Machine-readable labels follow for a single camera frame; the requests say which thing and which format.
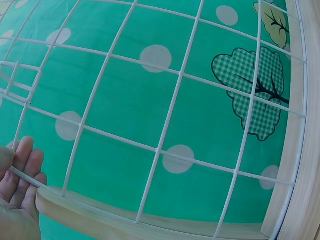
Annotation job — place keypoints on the person's left hand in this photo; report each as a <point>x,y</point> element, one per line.
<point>15,200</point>

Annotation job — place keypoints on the person's left thumb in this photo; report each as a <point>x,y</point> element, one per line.
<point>5,156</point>

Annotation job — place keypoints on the light wooden frame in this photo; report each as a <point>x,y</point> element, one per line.
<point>300,175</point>

